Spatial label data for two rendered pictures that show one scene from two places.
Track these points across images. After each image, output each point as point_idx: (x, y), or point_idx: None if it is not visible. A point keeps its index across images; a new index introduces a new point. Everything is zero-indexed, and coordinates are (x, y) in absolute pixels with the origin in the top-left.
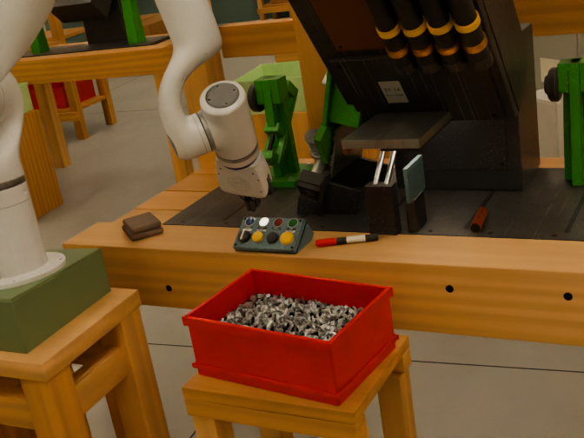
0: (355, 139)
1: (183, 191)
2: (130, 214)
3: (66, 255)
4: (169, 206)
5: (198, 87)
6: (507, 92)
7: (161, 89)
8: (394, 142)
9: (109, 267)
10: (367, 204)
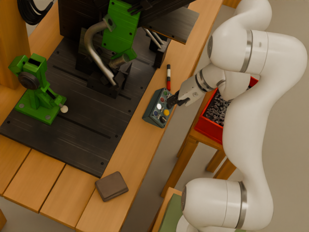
0: (188, 34)
1: (15, 177)
2: (51, 211)
3: (180, 212)
4: (47, 183)
5: None
6: None
7: (247, 81)
8: (195, 22)
9: (127, 214)
10: (162, 58)
